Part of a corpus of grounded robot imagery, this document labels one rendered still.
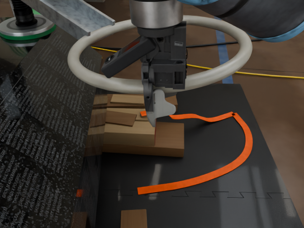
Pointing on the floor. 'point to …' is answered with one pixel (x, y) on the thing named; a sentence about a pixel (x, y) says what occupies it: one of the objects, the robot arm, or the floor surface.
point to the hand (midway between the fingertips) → (151, 114)
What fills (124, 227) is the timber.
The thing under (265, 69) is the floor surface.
